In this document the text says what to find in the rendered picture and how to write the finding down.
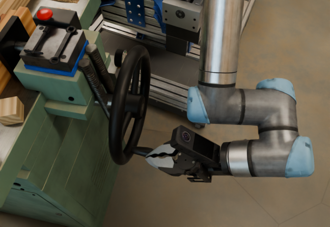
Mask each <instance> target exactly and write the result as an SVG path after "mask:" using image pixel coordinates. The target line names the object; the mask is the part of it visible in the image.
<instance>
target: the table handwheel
mask: <svg viewBox="0 0 330 227"><path fill-rule="evenodd" d="M139 73H140V91H139V94H138V83H139ZM131 79H132V86H131V92H128V91H129V87H130V83H131ZM150 80H151V64H150V56H149V52H148V50H147V49H146V48H145V47H144V46H142V45H136V46H134V47H133V48H131V49H130V50H129V52H128V53H127V55H126V57H125V59H124V61H123V63H122V65H121V68H120V71H119V74H118V77H117V80H116V84H115V87H114V92H113V94H108V93H106V95H107V97H108V104H107V106H106V108H108V109H110V117H109V133H108V138H109V151H110V156H111V158H112V160H113V161H114V162H115V163H116V164H118V165H124V164H126V163H128V162H129V161H130V159H131V158H132V156H133V153H131V149H132V146H137V145H138V142H139V139H140V136H141V132H142V129H143V125H144V120H145V116H146V111H147V105H148V99H149V91H150ZM132 118H135V121H134V124H133V128H132V131H131V134H130V137H129V140H128V142H127V144H126V146H125V148H124V150H123V148H122V142H123V139H124V136H125V133H126V131H127V128H128V126H129V123H130V121H131V119H132Z"/></svg>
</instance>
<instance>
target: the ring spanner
mask: <svg viewBox="0 0 330 227"><path fill-rule="evenodd" d="M71 28H73V30H72V31H69V29H71ZM75 31H76V28H75V27H74V26H68V27H67V28H66V32H67V33H66V35H65V37H64V39H63V41H62V43H61V44H60V46H59V48H58V50H57V52H56V54H55V56H54V57H51V58H50V59H49V64H51V65H57V64H59V62H60V58H59V57H60V55H61V53H62V51H63V49H64V47H65V45H66V43H67V41H68V40H69V38H70V36H71V34H72V33H74V32H75ZM53 59H57V61H56V62H52V60H53Z"/></svg>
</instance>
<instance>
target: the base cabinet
mask: <svg viewBox="0 0 330 227"><path fill-rule="evenodd" d="M108 133H109V120H108V118H107V117H106V114H105V113H104V111H103V109H102V108H101V107H97V106H93V108H92V110H91V113H90V115H89V118H88V120H82V119H77V118H73V119H72V121H71V123H70V126H69V128H68V130H67V133H66V135H65V137H64V140H63V142H62V144H61V147H60V149H59V151H58V154H57V156H56V158H55V161H54V163H53V166H52V168H51V170H50V173H49V175H48V177H47V180H46V182H45V184H44V187H43V189H42V190H40V191H39V190H35V189H30V188H26V187H21V186H15V185H12V187H11V190H10V192H9V194H8V196H7V198H6V200H5V202H4V204H3V206H2V208H0V211H2V212H6V213H10V214H15V215H19V216H24V217H28V218H32V219H37V220H41V221H45V222H49V223H54V224H58V225H63V226H67V227H102V224H103V220H104V217H105V214H106V210H107V207H108V204H109V200H110V197H111V193H112V190H113V187H114V183H115V180H116V177H117V173H118V170H119V167H120V165H118V164H116V163H115V162H114V161H113V160H112V158H111V156H110V151H109V138H108Z"/></svg>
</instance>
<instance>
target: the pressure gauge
mask: <svg viewBox="0 0 330 227"><path fill-rule="evenodd" d="M127 53H128V52H127V50H124V49H117V50H116V52H115V55H114V65H115V66H116V67H118V69H119V68H121V65H122V63H123V61H124V58H125V56H126V55H127Z"/></svg>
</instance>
